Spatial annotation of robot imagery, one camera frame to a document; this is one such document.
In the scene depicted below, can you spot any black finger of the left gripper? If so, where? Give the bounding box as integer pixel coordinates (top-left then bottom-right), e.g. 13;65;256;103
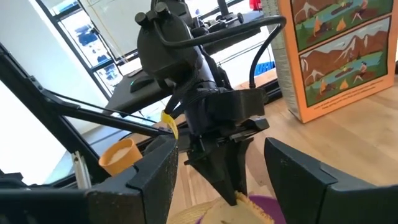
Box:
236;138;254;192
186;141;239;206

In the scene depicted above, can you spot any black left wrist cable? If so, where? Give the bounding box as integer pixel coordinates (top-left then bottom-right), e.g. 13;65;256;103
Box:
152;15;287;90

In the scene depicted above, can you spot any orange cereal box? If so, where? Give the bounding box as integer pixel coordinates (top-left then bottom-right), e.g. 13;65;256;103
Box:
261;0;398;124

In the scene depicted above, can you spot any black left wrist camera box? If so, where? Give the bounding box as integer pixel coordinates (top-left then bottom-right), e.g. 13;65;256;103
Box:
206;88;269;125

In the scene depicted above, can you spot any black computer mouse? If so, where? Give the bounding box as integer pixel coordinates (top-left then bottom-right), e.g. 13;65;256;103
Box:
129;73;156;93

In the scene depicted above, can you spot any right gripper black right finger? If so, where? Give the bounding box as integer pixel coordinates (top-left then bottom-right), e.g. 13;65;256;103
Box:
264;136;398;224

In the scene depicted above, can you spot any round woven straw placemat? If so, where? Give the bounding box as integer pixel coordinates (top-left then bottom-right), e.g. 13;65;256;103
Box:
166;197;221;224

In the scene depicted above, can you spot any yellow tag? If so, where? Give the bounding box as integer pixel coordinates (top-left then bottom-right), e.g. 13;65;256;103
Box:
160;110;180;140

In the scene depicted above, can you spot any black aluminium table frame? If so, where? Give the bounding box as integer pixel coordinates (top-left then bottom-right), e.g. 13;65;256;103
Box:
0;42;175;190

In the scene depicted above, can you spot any small orange cup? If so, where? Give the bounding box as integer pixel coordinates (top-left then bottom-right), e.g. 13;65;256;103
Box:
98;138;144;177

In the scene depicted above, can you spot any bagel half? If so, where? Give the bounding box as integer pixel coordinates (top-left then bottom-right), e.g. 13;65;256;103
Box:
201;191;275;224

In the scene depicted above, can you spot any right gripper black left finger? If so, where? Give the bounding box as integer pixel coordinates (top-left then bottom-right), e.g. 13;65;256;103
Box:
0;135;180;224

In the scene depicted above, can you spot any purple plate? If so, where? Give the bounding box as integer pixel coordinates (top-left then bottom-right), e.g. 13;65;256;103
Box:
195;194;289;224

